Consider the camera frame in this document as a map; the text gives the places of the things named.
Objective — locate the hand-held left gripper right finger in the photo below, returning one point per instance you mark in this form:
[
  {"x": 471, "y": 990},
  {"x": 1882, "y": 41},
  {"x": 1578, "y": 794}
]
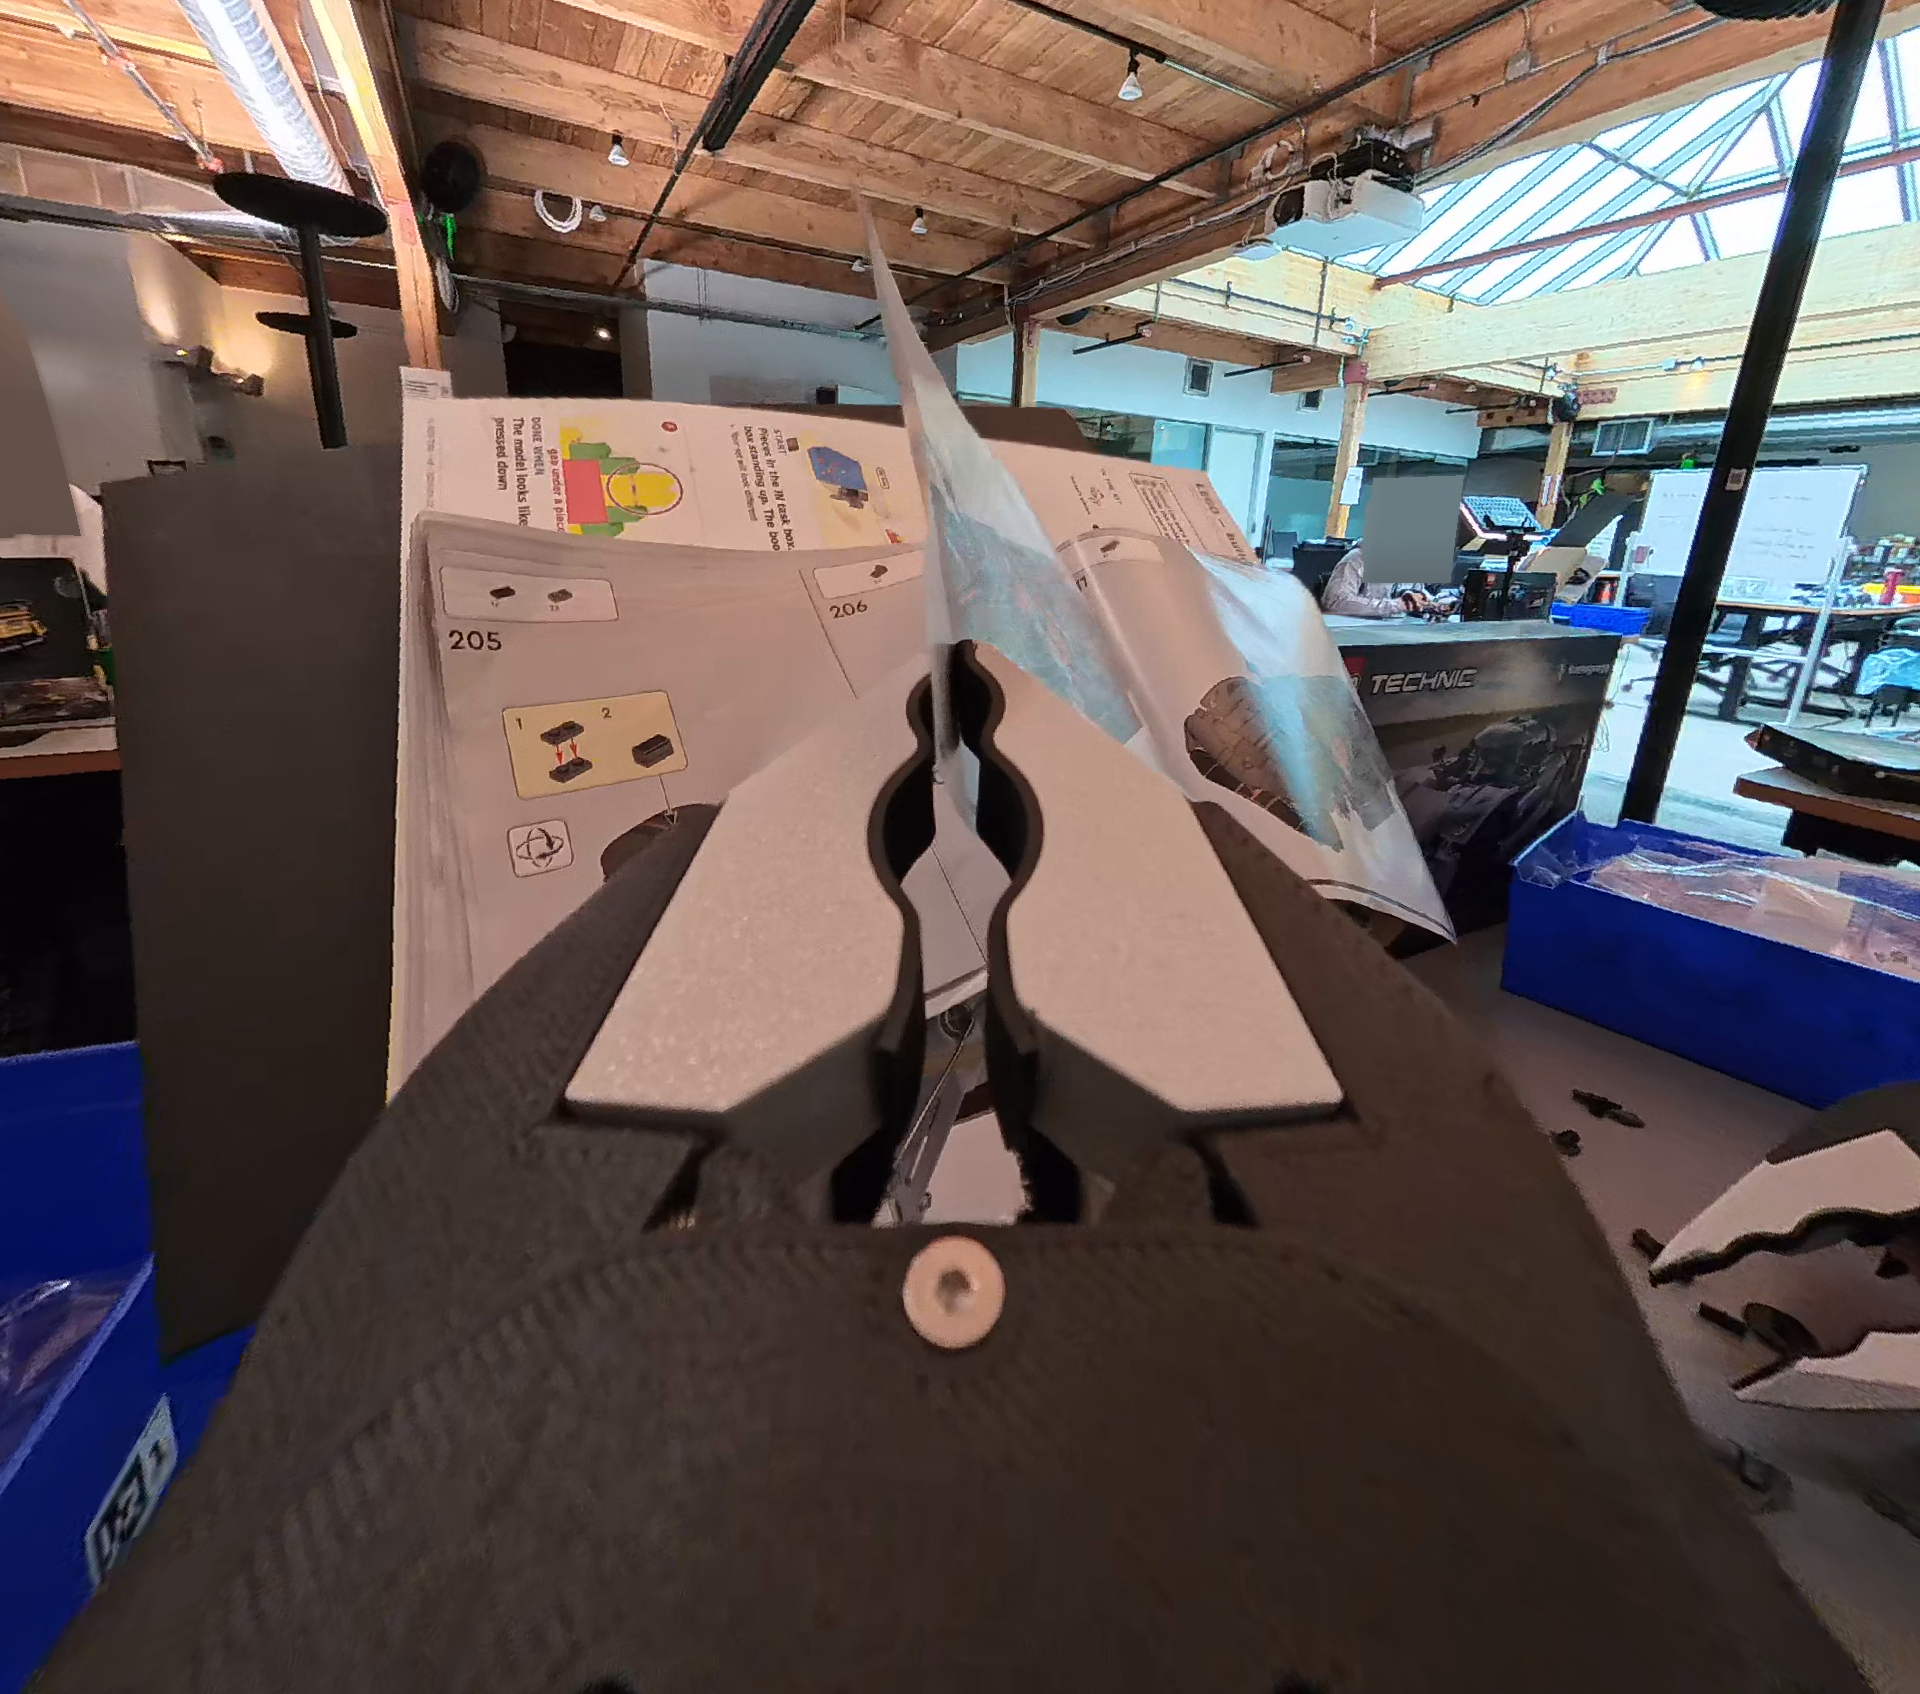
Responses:
[{"x": 1184, "y": 975}]

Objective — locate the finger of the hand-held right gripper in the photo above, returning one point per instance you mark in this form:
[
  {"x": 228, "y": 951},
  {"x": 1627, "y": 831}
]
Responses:
[
  {"x": 1861, "y": 1373},
  {"x": 1830, "y": 1184}
]

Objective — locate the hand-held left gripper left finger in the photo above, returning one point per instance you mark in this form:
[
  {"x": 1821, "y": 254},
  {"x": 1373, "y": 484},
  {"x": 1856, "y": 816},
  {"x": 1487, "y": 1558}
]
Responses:
[{"x": 734, "y": 975}]

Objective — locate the lego instruction booklet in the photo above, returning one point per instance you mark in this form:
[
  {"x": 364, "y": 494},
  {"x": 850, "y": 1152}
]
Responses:
[{"x": 600, "y": 614}]

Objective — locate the black lego pin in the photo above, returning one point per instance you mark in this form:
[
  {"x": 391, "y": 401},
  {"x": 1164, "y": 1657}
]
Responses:
[{"x": 1723, "y": 1316}]

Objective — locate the black lego axle connector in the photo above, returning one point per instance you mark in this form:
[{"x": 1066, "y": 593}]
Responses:
[{"x": 1604, "y": 1106}]

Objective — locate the lego set box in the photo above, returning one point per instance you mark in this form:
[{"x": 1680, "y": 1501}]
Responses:
[{"x": 1484, "y": 749}]

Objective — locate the round grey metal disc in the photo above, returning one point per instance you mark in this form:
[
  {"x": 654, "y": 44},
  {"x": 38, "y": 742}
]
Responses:
[{"x": 1784, "y": 1335}]

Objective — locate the clear plastic bags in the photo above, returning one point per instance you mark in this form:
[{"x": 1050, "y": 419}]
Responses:
[{"x": 1755, "y": 899}]

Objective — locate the black flat box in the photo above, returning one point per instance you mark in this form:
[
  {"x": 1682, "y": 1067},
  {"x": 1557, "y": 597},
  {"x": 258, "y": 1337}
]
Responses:
[{"x": 1845, "y": 756}]

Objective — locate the dark grey divider panel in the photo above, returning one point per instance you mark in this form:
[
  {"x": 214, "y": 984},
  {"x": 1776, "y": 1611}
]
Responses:
[{"x": 255, "y": 899}]

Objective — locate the whiteboard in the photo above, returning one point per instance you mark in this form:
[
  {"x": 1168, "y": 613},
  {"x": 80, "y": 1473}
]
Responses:
[{"x": 1755, "y": 539}]

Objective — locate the black pole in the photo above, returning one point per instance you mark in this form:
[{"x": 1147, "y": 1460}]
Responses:
[
  {"x": 319, "y": 314},
  {"x": 1784, "y": 374}
]

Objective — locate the white ceiling projector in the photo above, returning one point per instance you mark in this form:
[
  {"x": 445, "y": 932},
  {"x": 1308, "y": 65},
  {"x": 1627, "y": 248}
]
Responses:
[{"x": 1350, "y": 217}]

